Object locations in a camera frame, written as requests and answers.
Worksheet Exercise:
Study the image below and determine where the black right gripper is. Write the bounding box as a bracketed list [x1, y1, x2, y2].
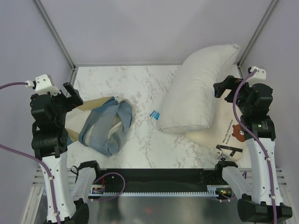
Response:
[214, 75, 257, 114]

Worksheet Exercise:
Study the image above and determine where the blue beige checkered pillowcase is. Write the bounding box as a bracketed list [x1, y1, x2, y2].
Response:
[65, 96, 134, 157]

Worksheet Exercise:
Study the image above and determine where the white pillow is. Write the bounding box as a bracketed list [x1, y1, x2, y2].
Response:
[157, 44, 240, 133]

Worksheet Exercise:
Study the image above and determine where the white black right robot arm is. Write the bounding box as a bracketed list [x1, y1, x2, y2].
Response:
[213, 76, 293, 224]

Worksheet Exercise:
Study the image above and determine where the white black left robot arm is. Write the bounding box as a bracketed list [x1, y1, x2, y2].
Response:
[30, 77, 102, 224]

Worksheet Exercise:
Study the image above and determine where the cream pillow with bear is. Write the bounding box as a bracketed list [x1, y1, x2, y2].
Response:
[185, 96, 246, 161]

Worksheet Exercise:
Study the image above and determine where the blue striped pillow label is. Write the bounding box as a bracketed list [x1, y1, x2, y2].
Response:
[150, 110, 160, 120]

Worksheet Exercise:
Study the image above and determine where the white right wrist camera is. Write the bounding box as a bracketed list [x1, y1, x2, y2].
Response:
[248, 66, 266, 82]

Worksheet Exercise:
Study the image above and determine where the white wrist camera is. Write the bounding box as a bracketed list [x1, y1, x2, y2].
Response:
[248, 66, 266, 82]
[25, 74, 61, 96]

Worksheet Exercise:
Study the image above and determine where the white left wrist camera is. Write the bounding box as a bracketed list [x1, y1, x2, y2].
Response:
[25, 74, 61, 96]

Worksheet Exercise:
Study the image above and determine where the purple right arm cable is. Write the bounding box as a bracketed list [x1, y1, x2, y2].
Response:
[214, 67, 278, 224]

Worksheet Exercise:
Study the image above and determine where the aluminium extrusion rail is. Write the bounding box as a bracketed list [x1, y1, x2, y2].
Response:
[33, 168, 287, 187]

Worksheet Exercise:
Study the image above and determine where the aluminium right frame post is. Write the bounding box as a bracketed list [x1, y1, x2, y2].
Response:
[237, 0, 281, 69]

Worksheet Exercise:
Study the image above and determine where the aluminium frame post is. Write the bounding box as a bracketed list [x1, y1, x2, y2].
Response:
[237, 0, 281, 69]
[32, 0, 76, 71]

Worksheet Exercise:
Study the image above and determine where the white slotted cable duct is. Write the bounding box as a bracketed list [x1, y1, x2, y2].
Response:
[88, 187, 218, 199]

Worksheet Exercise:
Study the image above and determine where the aluminium left frame post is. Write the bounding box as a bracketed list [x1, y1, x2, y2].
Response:
[32, 0, 76, 71]

